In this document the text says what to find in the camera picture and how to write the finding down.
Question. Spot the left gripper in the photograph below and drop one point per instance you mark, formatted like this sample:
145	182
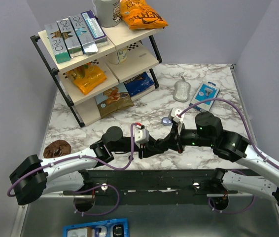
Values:
149	151

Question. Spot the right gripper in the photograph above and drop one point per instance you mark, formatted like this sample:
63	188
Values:
174	140

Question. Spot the lavender earbud charging case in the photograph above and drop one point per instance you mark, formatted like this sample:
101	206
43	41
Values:
166	121

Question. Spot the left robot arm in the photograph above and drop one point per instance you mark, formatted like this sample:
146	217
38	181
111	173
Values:
35	177

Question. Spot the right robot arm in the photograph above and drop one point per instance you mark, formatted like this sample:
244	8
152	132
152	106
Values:
229	146

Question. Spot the brown snack bag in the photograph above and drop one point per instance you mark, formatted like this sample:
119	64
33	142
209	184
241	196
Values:
113	100

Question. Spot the blue razor package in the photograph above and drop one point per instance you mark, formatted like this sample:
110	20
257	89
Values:
205	91

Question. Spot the blue chips bag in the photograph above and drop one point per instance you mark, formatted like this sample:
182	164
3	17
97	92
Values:
138	84

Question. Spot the blue tray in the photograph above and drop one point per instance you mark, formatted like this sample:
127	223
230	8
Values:
106	228

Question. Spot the three tier shelf rack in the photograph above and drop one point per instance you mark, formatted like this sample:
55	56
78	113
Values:
128	53

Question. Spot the orange snack bag middle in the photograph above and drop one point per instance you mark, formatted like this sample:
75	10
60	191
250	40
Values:
86	77

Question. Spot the white cup middle shelf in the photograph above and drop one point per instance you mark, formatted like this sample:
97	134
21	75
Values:
118	57

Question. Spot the silver brown toothpaste box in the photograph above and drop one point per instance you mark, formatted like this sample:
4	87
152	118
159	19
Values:
71	40

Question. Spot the silver blue toothpaste box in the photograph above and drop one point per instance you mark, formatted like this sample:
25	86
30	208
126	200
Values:
86	39

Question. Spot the purple white box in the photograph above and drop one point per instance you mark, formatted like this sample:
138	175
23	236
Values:
95	29

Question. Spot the orange chips bag top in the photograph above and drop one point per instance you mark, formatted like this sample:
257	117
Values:
137	14

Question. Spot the teal silver toothpaste box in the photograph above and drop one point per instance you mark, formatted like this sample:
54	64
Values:
57	43

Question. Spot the grey printed mug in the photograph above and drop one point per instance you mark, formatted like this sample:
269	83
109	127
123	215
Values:
107	12

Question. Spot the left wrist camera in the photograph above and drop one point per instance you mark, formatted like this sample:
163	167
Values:
142	136

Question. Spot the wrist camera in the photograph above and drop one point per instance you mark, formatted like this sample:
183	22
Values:
176	117
142	136

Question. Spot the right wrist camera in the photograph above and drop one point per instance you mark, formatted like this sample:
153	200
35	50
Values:
176	117

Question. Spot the black mounting rail base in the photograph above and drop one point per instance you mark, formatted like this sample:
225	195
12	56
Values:
149	187

